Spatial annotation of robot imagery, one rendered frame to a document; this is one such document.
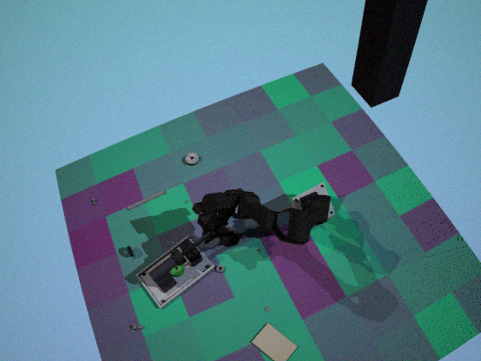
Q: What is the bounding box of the green ring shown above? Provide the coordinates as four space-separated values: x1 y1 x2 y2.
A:
170 265 184 277

